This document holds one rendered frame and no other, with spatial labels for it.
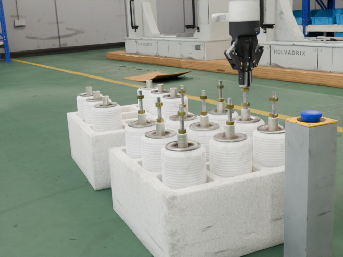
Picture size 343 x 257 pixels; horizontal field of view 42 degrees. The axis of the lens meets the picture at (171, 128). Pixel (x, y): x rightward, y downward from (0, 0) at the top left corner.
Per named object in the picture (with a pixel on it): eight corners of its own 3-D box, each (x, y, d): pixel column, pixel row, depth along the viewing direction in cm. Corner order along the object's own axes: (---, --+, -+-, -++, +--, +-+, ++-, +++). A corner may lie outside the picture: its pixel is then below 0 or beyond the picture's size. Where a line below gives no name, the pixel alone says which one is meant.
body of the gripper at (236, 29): (244, 18, 103) (245, 59, 106) (267, 17, 109) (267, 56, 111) (220, 19, 109) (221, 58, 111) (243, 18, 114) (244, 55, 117)
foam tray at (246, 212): (231, 181, 142) (230, 126, 137) (319, 232, 107) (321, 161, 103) (113, 209, 126) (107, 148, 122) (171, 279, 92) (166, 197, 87)
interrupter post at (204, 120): (209, 129, 109) (209, 116, 108) (199, 129, 110) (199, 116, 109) (209, 126, 112) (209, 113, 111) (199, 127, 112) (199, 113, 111)
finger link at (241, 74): (241, 63, 112) (241, 83, 113) (233, 65, 110) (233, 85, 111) (246, 63, 111) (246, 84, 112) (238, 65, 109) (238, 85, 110)
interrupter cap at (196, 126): (220, 131, 107) (220, 128, 106) (188, 132, 107) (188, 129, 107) (219, 123, 114) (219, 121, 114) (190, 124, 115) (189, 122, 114)
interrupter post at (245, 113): (247, 122, 114) (247, 109, 113) (239, 121, 115) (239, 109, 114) (252, 120, 115) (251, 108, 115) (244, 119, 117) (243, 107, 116)
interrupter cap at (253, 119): (251, 126, 110) (251, 123, 110) (225, 122, 115) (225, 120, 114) (266, 119, 116) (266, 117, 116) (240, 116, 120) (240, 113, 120)
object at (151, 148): (188, 210, 107) (185, 137, 102) (148, 215, 105) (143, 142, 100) (179, 195, 116) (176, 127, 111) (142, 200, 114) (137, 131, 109)
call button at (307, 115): (311, 118, 89) (312, 108, 88) (326, 122, 85) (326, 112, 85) (295, 121, 87) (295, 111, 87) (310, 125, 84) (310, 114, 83)
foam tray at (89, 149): (164, 142, 189) (162, 100, 185) (206, 169, 154) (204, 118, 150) (71, 157, 175) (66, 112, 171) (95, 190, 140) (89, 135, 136)
